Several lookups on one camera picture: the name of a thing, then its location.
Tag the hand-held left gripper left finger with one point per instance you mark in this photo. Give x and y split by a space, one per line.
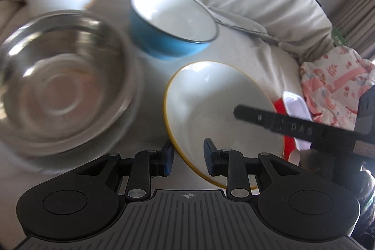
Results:
167 158

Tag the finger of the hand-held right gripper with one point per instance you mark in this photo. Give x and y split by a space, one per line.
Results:
293 124

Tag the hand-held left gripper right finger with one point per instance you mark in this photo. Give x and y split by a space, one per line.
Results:
208 157

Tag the red and white plastic tray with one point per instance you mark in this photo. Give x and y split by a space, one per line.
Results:
296 109

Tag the white plate with yellow rim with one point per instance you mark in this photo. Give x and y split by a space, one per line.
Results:
211 109

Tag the blue enamel bowl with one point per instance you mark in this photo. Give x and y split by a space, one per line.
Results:
164 39

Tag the pink floral cloth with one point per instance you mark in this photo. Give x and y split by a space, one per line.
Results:
334 83

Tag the green tag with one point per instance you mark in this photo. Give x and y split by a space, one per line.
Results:
338 36

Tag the grey curtain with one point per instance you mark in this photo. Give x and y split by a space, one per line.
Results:
357 18

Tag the stainless steel bowl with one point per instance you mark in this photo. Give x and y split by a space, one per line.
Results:
58 86

